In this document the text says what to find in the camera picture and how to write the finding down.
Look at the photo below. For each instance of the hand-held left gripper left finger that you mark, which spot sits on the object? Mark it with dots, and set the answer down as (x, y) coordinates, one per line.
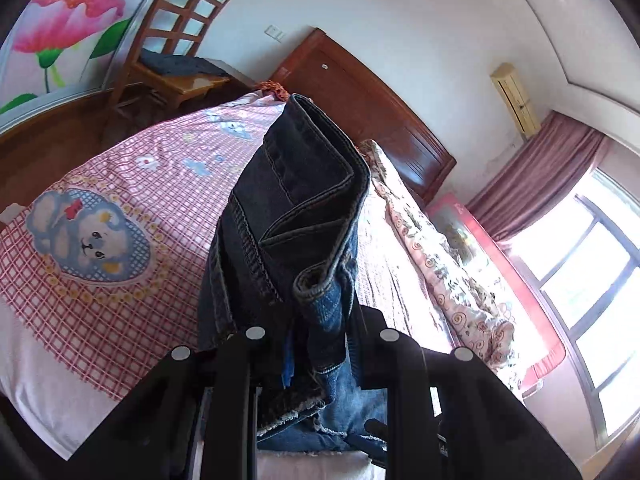
(235, 385)

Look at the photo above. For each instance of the wooden chair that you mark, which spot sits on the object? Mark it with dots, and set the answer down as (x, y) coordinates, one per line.
(170, 15)

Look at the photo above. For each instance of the floral quilt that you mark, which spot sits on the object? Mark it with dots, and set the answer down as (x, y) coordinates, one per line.
(430, 260)

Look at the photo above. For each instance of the blue denim pants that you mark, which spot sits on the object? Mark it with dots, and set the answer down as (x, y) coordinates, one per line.
(295, 200)

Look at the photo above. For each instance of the wooden bed headboard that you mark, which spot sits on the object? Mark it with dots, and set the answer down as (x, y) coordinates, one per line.
(370, 105)

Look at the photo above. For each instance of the window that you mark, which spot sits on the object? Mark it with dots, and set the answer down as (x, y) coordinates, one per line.
(595, 270)

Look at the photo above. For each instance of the orange fringed cloth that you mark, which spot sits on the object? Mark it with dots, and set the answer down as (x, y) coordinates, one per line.
(274, 90)

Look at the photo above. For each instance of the pink checked bed sheet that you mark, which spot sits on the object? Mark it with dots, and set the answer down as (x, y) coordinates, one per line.
(165, 195)

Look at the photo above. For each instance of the pale pink mattress cover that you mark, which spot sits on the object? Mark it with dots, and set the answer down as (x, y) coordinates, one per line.
(45, 380)

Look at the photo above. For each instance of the dark seat cushion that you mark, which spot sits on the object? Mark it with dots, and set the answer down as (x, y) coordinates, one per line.
(180, 64)

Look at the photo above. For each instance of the wooden nightstand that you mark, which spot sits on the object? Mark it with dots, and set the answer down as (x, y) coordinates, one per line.
(237, 77)

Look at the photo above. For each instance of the mauve curtain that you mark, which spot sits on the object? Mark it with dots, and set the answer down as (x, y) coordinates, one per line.
(545, 175)

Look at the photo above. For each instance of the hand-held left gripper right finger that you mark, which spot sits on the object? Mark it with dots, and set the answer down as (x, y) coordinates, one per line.
(410, 400)

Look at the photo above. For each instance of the white wall switch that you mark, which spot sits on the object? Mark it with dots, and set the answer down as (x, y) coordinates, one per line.
(274, 32)

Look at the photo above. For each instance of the wall air conditioner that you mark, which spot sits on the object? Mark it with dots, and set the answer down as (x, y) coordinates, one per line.
(515, 100)

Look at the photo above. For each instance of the wardrobe with floral sliding doors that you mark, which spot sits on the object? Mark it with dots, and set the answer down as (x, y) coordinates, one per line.
(65, 35)

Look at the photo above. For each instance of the pink bed guard rail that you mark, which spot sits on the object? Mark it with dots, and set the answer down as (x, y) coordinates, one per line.
(500, 270)

